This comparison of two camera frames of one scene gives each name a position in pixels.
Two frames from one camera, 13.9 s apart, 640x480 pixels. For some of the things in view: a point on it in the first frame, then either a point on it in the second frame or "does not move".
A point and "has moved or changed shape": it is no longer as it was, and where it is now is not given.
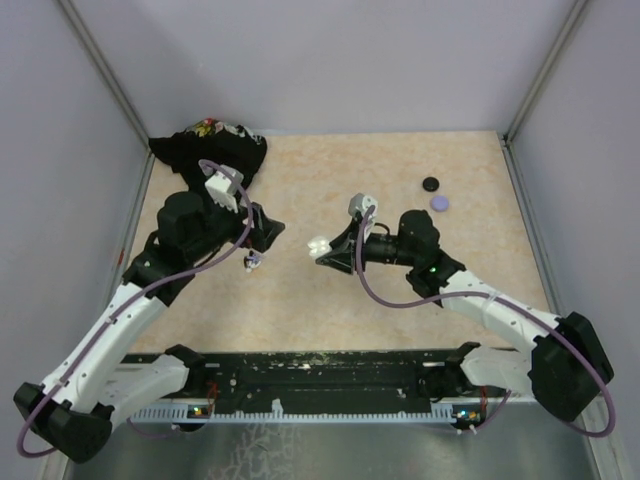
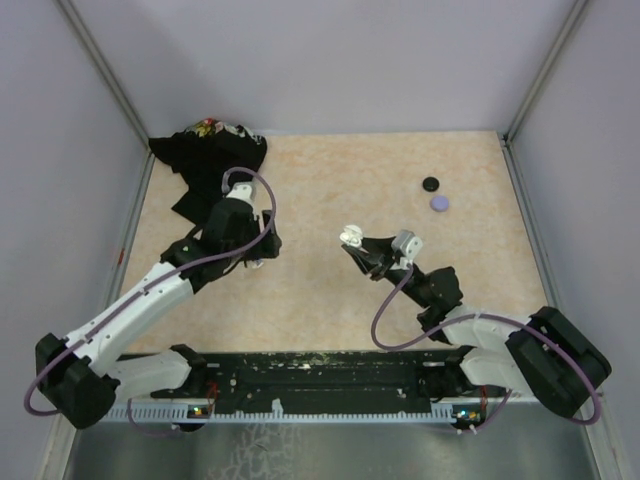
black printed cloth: x=211 y=140 does not move
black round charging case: x=430 y=184 does not move
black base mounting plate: x=327 y=380 does not move
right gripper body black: x=368 y=251 → x=389 y=263
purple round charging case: x=439 y=203 does not move
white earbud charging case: x=318 y=246 has moved or changed shape
